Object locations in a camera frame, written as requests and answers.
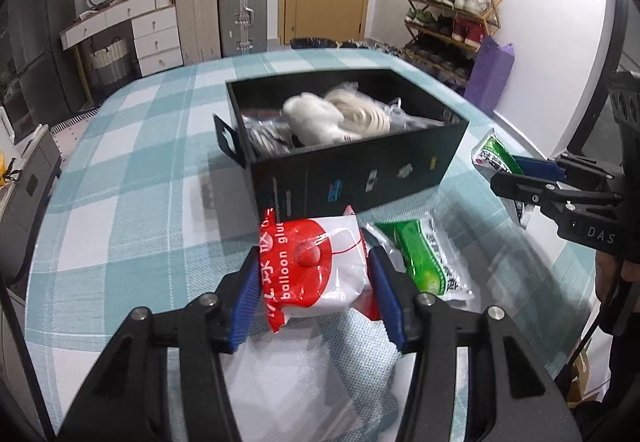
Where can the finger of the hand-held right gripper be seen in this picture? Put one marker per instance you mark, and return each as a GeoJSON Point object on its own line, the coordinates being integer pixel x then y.
{"type": "Point", "coordinates": [540, 167]}
{"type": "Point", "coordinates": [520, 184]}

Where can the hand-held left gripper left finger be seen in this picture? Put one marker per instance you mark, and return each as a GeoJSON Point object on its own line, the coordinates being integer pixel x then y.
{"type": "Point", "coordinates": [245, 303]}

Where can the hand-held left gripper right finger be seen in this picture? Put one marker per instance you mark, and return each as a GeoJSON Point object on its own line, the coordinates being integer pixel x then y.
{"type": "Point", "coordinates": [391, 303]}

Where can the green and white packet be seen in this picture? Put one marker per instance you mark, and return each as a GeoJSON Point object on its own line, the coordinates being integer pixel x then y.
{"type": "Point", "coordinates": [425, 257]}
{"type": "Point", "coordinates": [492, 155]}

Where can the red and white packet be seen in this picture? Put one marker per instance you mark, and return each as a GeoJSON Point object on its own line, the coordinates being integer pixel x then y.
{"type": "Point", "coordinates": [320, 267]}

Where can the black cardboard box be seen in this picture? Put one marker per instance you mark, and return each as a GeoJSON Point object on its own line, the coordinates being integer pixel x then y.
{"type": "Point", "coordinates": [350, 172]}

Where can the striped white sock packet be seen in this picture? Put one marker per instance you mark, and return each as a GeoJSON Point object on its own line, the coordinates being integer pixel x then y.
{"type": "Point", "coordinates": [267, 140]}

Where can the white foam piece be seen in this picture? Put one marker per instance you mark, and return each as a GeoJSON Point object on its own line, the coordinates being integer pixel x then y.
{"type": "Point", "coordinates": [320, 372]}

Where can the purple bag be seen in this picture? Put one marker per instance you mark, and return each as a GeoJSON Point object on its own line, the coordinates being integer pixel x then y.
{"type": "Point", "coordinates": [487, 77]}

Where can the grey side cabinet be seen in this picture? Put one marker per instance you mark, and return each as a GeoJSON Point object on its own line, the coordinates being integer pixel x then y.
{"type": "Point", "coordinates": [30, 187]}

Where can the dark slippers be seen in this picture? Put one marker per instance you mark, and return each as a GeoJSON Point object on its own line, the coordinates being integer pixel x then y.
{"type": "Point", "coordinates": [320, 43]}

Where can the yellow plastic bag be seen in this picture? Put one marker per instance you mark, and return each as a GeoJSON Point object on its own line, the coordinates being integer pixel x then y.
{"type": "Point", "coordinates": [7, 170]}

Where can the woven laundry basket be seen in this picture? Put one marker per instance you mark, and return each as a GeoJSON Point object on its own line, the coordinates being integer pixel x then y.
{"type": "Point", "coordinates": [110, 65]}

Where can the white desk with drawers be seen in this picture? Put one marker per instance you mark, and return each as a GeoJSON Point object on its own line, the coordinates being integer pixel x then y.
{"type": "Point", "coordinates": [150, 32]}

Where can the beige suitcase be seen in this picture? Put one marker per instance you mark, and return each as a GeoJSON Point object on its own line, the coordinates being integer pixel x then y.
{"type": "Point", "coordinates": [197, 20]}

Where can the silver suitcase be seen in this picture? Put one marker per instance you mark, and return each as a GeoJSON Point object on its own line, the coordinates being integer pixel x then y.
{"type": "Point", "coordinates": [242, 15]}

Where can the grey refrigerator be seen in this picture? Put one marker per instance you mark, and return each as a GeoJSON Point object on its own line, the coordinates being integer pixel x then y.
{"type": "Point", "coordinates": [45, 47]}

